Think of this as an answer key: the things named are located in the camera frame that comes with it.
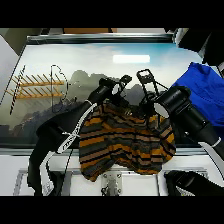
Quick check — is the yellow brown striped sweater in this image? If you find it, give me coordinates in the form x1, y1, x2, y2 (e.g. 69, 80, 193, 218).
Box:
77, 99, 177, 183

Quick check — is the blue garment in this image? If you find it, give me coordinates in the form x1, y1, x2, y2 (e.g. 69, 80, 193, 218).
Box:
171, 61, 224, 138

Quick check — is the black garment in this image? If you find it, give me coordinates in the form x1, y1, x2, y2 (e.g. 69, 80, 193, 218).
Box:
173, 27, 224, 67

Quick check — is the silver frame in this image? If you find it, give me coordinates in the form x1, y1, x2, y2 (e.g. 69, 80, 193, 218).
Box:
0, 32, 224, 197

